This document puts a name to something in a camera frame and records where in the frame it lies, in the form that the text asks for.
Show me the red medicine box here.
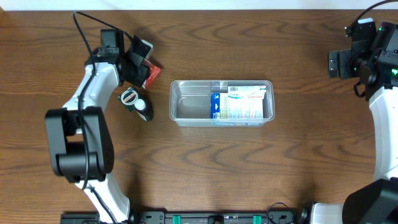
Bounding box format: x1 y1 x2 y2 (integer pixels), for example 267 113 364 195
142 59 162 89

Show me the green Zam-Buk box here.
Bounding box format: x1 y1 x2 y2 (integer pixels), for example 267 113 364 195
117 87 140 112

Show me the dark syrup bottle white cap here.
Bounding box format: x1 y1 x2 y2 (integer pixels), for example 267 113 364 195
134 98 154 121

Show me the white green medicine box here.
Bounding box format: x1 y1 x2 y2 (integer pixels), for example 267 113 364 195
228 85 267 99

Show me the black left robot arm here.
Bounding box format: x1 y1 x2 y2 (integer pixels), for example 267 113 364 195
45 28 154 223

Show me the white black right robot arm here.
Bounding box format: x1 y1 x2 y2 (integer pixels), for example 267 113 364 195
308 18 397 224

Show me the clear plastic container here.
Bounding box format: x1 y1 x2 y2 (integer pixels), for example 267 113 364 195
169 80 275 127

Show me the black mounting rail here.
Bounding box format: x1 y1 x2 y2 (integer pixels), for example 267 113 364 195
60 210 312 224

